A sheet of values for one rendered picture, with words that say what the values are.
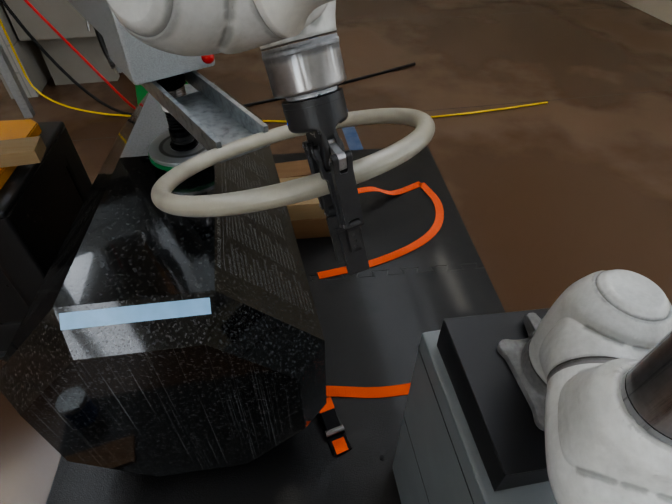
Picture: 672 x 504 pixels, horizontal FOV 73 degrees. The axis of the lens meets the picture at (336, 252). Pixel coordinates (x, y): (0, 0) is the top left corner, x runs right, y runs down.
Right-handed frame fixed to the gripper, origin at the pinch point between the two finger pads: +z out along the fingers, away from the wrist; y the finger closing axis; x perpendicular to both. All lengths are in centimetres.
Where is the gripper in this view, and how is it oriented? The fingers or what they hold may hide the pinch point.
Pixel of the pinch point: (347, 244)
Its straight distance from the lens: 62.9
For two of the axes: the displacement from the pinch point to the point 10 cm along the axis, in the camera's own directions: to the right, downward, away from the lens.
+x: -9.2, 3.3, -2.0
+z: 2.3, 8.8, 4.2
